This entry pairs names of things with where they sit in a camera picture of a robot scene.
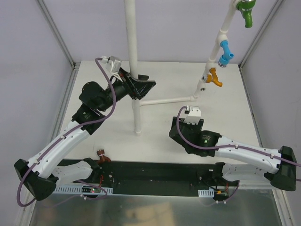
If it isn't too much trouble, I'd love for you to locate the white PVC pipe frame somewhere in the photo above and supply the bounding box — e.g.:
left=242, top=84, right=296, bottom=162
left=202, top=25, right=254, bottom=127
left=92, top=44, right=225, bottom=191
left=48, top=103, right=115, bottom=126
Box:
left=124, top=0, right=239, bottom=136

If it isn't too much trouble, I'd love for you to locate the brown water faucet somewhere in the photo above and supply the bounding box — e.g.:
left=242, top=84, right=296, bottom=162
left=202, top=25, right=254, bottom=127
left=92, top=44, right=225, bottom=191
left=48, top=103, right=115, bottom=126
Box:
left=96, top=149, right=111, bottom=165

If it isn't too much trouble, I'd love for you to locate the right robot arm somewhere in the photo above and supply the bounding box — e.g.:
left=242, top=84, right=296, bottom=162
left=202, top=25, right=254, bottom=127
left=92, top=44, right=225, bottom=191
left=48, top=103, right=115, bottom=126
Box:
left=169, top=117, right=299, bottom=191

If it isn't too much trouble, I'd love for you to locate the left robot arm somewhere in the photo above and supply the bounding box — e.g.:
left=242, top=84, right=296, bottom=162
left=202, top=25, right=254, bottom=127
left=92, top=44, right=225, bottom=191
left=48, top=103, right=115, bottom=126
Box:
left=14, top=68, right=156, bottom=201

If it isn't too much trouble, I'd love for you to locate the orange water faucet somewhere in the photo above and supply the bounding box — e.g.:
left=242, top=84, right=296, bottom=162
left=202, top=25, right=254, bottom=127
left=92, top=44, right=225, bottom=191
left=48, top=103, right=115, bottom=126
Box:
left=205, top=68, right=223, bottom=87

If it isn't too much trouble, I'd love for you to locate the blue water faucet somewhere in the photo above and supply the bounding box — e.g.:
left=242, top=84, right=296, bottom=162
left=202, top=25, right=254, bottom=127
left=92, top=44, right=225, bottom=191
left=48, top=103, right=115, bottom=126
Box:
left=218, top=40, right=235, bottom=67

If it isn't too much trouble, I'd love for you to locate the green water faucet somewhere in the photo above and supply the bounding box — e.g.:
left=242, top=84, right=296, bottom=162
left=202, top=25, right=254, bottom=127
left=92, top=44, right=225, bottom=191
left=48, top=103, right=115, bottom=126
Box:
left=236, top=0, right=256, bottom=28

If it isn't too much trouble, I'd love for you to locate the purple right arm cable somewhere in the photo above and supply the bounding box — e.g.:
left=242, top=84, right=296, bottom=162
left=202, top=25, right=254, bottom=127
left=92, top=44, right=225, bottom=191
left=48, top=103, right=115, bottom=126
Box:
left=176, top=105, right=301, bottom=168

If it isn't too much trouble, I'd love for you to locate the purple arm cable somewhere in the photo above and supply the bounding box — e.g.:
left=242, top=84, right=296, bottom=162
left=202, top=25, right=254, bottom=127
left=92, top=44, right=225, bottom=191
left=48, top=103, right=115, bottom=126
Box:
left=176, top=105, right=301, bottom=168
left=16, top=57, right=116, bottom=208

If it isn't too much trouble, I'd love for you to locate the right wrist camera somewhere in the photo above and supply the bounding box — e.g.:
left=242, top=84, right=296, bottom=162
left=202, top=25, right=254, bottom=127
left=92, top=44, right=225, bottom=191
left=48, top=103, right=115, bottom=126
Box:
left=184, top=106, right=201, bottom=125

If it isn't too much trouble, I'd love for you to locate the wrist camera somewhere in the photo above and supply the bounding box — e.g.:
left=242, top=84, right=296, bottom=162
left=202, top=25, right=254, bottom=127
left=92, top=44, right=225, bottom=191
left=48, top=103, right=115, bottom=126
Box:
left=184, top=106, right=201, bottom=125
left=101, top=56, right=122, bottom=74

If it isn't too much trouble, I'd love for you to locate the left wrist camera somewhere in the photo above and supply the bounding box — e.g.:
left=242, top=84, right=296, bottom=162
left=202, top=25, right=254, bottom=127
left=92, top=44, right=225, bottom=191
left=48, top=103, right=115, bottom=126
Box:
left=101, top=56, right=122, bottom=74

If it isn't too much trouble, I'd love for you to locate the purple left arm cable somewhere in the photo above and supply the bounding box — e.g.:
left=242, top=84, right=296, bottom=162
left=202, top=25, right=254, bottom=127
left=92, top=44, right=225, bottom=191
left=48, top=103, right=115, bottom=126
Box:
left=16, top=57, right=116, bottom=208

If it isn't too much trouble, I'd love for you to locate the right white cable duct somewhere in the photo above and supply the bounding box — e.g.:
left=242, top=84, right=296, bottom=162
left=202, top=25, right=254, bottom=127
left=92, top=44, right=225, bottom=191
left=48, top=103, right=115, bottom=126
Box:
left=198, top=188, right=214, bottom=198

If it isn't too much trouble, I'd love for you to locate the white cable duct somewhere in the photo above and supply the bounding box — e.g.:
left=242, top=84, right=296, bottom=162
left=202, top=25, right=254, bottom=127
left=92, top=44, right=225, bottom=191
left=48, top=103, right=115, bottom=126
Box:
left=53, top=185, right=113, bottom=195
left=198, top=188, right=214, bottom=198

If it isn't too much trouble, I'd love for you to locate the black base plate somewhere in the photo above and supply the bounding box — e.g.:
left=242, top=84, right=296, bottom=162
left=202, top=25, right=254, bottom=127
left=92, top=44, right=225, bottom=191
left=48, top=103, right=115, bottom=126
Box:
left=72, top=161, right=243, bottom=196

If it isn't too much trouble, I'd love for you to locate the left aluminium frame post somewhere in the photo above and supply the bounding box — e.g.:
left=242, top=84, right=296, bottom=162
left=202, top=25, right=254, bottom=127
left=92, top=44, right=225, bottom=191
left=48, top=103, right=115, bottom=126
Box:
left=35, top=0, right=76, bottom=69

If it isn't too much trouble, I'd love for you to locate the aluminium frame post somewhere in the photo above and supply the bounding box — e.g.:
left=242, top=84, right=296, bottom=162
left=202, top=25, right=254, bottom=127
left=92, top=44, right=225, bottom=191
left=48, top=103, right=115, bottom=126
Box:
left=238, top=0, right=286, bottom=71
left=35, top=0, right=76, bottom=69

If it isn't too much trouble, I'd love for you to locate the left white cable duct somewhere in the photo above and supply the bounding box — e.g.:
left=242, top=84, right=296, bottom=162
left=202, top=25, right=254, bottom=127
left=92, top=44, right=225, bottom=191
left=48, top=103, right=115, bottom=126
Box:
left=53, top=185, right=113, bottom=195

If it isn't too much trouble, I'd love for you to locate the right aluminium frame post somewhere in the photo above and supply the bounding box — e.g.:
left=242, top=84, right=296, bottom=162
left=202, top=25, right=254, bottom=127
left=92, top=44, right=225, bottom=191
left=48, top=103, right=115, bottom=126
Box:
left=238, top=0, right=286, bottom=71

